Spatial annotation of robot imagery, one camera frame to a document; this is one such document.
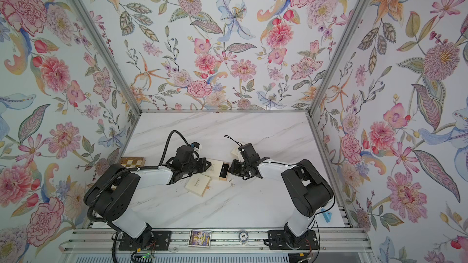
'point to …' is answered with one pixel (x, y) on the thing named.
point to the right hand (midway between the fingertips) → (228, 168)
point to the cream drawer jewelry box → (197, 184)
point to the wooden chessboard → (133, 162)
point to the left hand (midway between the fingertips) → (214, 163)
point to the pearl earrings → (232, 184)
